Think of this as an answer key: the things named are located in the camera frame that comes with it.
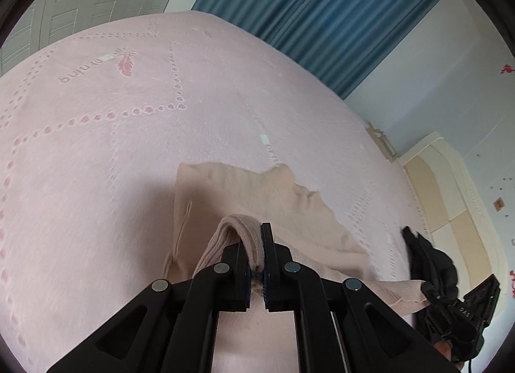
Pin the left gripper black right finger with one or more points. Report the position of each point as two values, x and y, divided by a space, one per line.
342 326

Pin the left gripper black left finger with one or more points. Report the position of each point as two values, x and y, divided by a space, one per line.
167 327

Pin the peach knit sweater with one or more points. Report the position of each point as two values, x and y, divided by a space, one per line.
217 205

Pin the person's right hand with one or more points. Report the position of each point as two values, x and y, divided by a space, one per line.
444 348

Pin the black puffer jacket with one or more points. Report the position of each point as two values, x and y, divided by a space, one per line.
433 268

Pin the cream wooden headboard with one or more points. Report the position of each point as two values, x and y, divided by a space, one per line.
455 219

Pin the pink bed sheet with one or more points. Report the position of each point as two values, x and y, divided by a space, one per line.
93 130

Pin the blue curtain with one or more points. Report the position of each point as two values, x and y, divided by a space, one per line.
339 41

